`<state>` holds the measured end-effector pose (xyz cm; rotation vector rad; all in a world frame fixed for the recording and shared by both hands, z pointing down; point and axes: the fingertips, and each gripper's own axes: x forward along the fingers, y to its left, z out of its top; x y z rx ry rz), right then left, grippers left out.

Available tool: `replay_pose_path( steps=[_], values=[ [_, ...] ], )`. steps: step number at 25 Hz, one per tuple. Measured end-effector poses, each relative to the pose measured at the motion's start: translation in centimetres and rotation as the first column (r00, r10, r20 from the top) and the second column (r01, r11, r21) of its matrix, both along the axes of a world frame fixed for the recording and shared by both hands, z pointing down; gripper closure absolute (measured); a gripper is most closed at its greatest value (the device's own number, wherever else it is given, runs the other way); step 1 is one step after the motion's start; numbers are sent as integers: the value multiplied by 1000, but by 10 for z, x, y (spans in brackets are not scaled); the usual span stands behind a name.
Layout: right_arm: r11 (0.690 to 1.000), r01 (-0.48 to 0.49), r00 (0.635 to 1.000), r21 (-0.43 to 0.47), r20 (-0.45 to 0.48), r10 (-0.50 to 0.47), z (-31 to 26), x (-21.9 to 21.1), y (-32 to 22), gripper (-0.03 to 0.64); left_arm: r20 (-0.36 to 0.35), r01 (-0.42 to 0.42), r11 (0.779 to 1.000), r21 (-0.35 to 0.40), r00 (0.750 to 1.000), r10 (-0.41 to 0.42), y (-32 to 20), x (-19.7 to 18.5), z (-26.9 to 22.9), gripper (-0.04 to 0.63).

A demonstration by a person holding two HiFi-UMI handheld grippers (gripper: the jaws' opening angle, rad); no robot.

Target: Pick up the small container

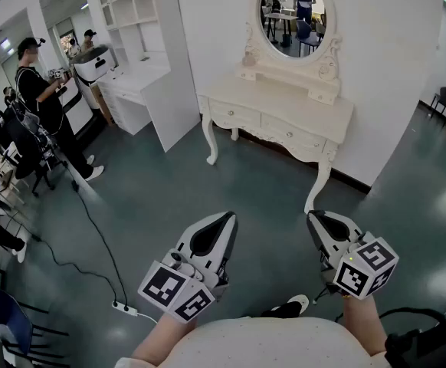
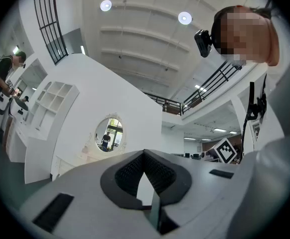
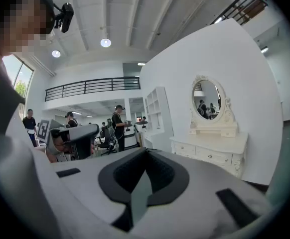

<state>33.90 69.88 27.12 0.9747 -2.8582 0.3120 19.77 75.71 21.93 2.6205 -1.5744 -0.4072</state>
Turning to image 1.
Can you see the black office chair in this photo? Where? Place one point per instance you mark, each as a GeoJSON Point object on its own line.
{"type": "Point", "coordinates": [23, 144]}

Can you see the person's white shoe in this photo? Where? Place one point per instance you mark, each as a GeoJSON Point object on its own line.
{"type": "Point", "coordinates": [299, 301]}

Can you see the white power strip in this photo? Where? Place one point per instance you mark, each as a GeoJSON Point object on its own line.
{"type": "Point", "coordinates": [125, 308]}

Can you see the white round robot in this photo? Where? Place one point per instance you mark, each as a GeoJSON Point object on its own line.
{"type": "Point", "coordinates": [92, 69]}

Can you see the blue chair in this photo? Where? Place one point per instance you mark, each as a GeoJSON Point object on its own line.
{"type": "Point", "coordinates": [0, 320]}

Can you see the person's right forearm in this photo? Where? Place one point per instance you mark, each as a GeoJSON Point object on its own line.
{"type": "Point", "coordinates": [363, 324]}

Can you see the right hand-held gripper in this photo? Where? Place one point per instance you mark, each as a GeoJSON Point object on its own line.
{"type": "Point", "coordinates": [364, 270]}

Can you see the white dressing table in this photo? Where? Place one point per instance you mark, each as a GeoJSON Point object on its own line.
{"type": "Point", "coordinates": [269, 100]}

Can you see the white shelf desk unit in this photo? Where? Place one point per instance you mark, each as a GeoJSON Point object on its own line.
{"type": "Point", "coordinates": [158, 102]}

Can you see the person's left forearm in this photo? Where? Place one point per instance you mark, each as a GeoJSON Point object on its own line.
{"type": "Point", "coordinates": [161, 339]}

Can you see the black equipment bag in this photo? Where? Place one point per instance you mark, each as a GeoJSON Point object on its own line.
{"type": "Point", "coordinates": [430, 343]}

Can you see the oval mirror white carved frame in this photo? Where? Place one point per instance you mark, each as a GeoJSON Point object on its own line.
{"type": "Point", "coordinates": [296, 48]}

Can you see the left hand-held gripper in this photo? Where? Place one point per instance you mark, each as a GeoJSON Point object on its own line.
{"type": "Point", "coordinates": [177, 282]}

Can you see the person's white shirt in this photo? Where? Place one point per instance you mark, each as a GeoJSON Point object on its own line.
{"type": "Point", "coordinates": [265, 343]}

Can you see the person's black trouser leg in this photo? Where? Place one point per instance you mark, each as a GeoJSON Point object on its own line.
{"type": "Point", "coordinates": [282, 311]}

